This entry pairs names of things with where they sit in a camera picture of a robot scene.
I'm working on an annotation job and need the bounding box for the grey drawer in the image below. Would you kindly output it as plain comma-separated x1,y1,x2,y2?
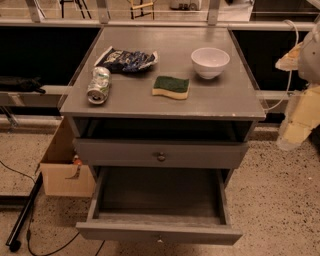
76,167,242,245
74,139,248,169

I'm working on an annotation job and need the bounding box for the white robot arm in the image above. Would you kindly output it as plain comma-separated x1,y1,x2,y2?
275,23,320,151

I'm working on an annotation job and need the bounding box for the grey wooden drawer cabinet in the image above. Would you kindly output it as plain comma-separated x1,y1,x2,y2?
59,25,267,188

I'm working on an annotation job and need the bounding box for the grey top drawer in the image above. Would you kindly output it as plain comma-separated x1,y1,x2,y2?
74,139,248,169

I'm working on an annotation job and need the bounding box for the white ceramic bowl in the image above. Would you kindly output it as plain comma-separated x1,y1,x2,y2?
191,47,230,79

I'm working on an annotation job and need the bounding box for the green yellow sponge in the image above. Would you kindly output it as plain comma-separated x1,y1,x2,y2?
152,76,189,100

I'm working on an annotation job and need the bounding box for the yellow chair in background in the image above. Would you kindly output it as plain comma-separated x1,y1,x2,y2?
127,0,155,20

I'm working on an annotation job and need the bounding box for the blue crumpled chip bag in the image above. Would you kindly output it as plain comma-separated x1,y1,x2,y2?
94,46,158,73

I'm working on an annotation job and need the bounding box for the crushed green soda can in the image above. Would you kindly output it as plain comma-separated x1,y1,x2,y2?
87,67,111,105

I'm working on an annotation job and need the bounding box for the brown cardboard box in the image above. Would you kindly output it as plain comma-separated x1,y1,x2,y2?
39,119,96,197

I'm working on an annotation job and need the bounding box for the black object on ledge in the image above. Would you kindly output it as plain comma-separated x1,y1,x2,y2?
0,76,46,94

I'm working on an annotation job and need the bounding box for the black bar on floor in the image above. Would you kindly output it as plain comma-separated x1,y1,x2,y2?
6,174,43,252

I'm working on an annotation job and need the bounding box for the white hanging cable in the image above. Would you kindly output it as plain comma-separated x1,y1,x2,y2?
264,19,300,112

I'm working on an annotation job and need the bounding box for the black floor cable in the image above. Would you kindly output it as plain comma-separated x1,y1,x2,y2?
0,160,106,256

